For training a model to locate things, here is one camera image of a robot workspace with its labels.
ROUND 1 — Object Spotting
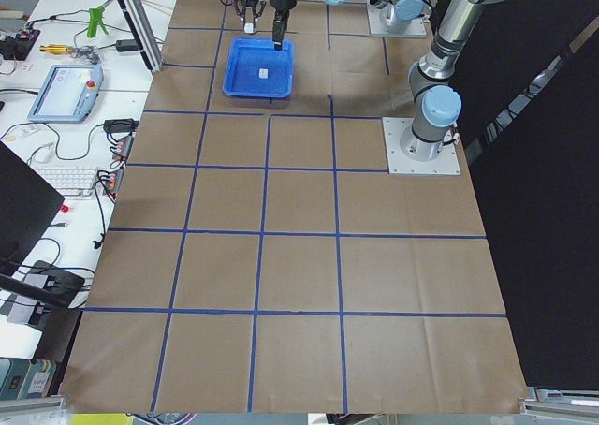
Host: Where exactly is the blue plastic tray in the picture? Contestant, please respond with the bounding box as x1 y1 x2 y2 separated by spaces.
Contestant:
223 37 295 98

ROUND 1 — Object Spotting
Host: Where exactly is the black power adapter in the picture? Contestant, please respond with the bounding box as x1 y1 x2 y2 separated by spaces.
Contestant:
115 39 139 52

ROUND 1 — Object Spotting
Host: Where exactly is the green clamp tool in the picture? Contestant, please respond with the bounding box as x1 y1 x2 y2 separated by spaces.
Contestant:
86 6 109 38

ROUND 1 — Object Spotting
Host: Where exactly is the teach pendant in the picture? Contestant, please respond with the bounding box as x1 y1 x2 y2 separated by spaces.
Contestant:
27 65 104 124

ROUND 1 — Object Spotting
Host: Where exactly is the white keyboard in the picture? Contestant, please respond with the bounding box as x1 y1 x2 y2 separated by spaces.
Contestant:
32 165 97 198

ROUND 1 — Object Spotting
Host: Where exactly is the black monitor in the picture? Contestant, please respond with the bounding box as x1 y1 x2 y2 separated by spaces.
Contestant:
0 144 65 276

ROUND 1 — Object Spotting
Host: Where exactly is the aluminium frame post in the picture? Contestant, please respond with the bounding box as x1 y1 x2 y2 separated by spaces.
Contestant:
116 0 164 74

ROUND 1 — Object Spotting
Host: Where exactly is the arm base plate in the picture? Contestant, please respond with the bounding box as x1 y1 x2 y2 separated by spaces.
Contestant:
382 117 461 176
366 4 427 39

